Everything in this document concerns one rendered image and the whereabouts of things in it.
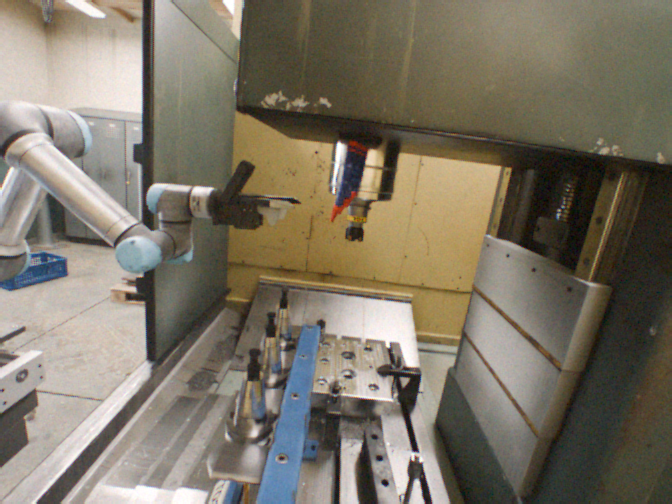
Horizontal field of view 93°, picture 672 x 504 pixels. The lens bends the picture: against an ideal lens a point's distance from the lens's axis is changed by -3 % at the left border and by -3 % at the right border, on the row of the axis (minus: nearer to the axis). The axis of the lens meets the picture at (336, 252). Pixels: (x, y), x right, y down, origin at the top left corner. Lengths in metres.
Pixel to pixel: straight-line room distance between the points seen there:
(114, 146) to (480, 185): 4.83
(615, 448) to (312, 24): 0.83
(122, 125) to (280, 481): 5.38
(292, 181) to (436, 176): 0.77
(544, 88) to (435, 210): 1.39
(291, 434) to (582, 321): 0.56
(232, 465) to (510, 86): 0.59
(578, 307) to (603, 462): 0.27
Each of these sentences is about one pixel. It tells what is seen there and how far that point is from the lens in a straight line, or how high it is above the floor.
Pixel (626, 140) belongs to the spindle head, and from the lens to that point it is 0.62.
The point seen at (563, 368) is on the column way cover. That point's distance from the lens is 0.81.
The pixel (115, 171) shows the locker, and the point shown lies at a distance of 5.64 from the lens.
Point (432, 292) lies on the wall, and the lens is 2.01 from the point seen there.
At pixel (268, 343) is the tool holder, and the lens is 0.55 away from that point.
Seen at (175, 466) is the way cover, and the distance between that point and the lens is 1.11.
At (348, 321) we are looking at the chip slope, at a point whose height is 0.78.
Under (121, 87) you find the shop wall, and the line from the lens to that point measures 6.26.
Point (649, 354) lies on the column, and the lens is 0.73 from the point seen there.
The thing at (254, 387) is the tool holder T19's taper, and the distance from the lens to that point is 0.46.
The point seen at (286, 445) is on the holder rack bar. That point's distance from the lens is 0.47.
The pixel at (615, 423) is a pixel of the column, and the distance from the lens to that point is 0.79.
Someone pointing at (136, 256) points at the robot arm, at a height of 1.34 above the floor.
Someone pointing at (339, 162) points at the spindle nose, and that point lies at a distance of 0.75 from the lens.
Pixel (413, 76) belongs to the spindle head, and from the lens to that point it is 0.50.
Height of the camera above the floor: 1.56
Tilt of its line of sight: 14 degrees down
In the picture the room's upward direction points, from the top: 7 degrees clockwise
